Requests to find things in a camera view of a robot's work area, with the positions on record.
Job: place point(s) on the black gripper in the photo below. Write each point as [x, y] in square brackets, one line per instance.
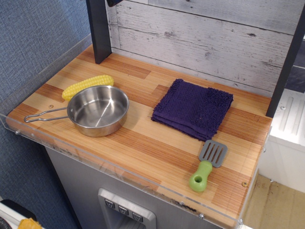
[112, 3]

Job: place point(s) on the small metal pot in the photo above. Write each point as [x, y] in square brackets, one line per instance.
[96, 111]

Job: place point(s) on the purple towel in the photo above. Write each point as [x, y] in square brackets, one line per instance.
[192, 109]

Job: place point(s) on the yellow toy corn cob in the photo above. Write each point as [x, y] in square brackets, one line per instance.
[73, 89]

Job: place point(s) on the grey toy fridge cabinet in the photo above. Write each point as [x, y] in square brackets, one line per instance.
[82, 183]

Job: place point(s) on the silver dispenser button panel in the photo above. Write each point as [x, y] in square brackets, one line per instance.
[124, 211]

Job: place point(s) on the white side appliance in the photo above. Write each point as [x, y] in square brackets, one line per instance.
[283, 157]

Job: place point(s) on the yellow object bottom left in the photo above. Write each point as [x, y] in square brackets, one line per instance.
[29, 224]

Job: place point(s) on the dark left upright post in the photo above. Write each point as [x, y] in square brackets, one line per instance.
[99, 29]

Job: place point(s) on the dark upright post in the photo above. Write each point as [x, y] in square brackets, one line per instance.
[99, 29]
[287, 66]

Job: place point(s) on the grey spatula green handle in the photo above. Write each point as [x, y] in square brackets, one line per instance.
[212, 155]

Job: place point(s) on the dark right upright post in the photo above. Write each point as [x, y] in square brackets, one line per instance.
[287, 66]

